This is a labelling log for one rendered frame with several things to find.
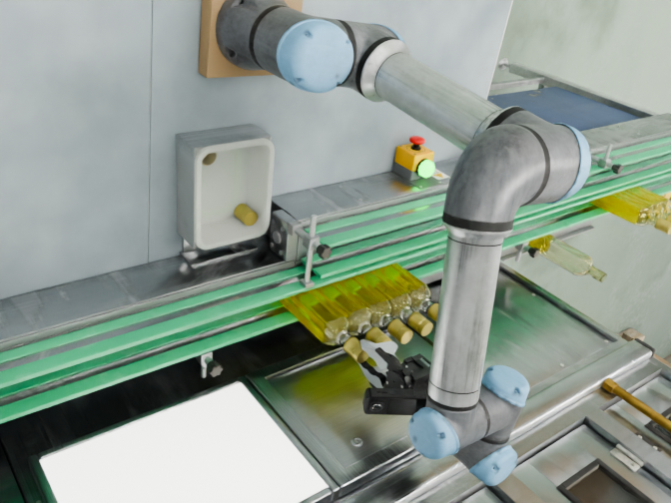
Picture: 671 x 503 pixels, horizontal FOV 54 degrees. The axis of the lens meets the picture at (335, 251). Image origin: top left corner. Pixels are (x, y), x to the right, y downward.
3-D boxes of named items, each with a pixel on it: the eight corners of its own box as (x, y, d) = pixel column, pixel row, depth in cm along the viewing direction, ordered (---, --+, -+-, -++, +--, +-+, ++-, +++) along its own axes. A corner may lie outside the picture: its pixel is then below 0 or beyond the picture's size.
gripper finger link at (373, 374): (375, 361, 136) (405, 382, 130) (352, 371, 133) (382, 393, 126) (375, 348, 135) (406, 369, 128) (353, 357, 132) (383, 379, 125)
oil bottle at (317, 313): (274, 298, 148) (330, 352, 134) (275, 277, 145) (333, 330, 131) (295, 291, 151) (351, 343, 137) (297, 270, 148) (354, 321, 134)
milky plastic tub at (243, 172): (177, 234, 139) (196, 252, 133) (176, 133, 128) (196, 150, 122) (249, 218, 149) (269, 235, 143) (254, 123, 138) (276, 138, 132)
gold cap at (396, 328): (385, 334, 139) (399, 346, 136) (387, 321, 137) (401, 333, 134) (397, 329, 141) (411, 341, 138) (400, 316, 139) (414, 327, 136)
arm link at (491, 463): (528, 443, 109) (510, 481, 112) (478, 402, 116) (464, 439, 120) (498, 458, 104) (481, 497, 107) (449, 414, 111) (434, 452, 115)
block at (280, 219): (266, 249, 148) (283, 263, 144) (269, 211, 144) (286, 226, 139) (280, 245, 150) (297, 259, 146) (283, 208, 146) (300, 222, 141)
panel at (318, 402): (29, 468, 116) (98, 631, 94) (27, 456, 114) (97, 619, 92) (405, 321, 166) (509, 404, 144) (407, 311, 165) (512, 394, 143)
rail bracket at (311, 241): (283, 270, 145) (316, 299, 137) (289, 202, 136) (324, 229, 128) (294, 266, 146) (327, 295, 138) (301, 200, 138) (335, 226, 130)
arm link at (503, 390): (501, 403, 98) (478, 458, 103) (542, 384, 105) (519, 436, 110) (462, 372, 103) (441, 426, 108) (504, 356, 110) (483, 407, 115)
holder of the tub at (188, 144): (177, 253, 142) (194, 271, 137) (176, 133, 128) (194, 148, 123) (246, 237, 152) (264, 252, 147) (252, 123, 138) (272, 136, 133)
